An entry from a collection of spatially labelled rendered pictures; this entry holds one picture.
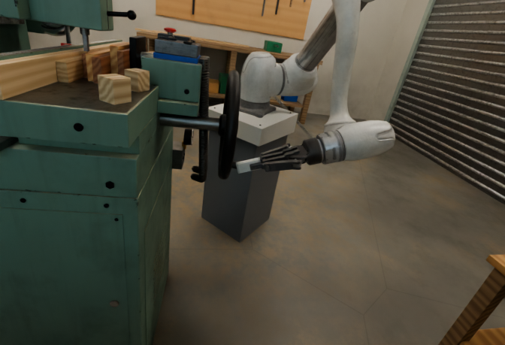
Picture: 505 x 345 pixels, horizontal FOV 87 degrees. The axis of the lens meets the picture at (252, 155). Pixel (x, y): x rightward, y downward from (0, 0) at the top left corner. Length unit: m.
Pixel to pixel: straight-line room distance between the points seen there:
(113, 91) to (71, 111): 0.07
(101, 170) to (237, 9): 3.59
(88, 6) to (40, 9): 0.09
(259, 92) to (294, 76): 0.18
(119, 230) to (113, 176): 0.13
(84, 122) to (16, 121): 0.10
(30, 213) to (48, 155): 0.14
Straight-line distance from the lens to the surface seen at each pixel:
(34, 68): 0.61
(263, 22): 4.07
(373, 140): 0.78
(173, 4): 4.02
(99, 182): 0.60
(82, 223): 0.67
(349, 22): 0.87
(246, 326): 1.26
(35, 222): 0.70
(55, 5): 0.74
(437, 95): 3.92
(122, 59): 0.68
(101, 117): 0.49
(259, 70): 1.26
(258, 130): 1.16
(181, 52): 0.68
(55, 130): 0.53
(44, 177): 0.63
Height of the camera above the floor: 1.05
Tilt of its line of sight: 25 degrees down
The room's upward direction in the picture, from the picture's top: 10 degrees clockwise
